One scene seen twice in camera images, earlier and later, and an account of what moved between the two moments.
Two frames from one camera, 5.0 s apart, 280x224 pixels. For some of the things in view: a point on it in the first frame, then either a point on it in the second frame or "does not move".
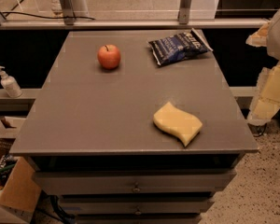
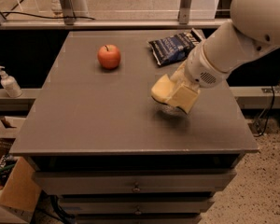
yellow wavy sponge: [177, 122] -> [161, 90]
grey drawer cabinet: [94, 143] does not move
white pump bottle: [9, 84] does not move
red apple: [108, 56] does not move
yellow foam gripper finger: [259, 37] -> [199, 71]
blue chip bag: [175, 48] does not move
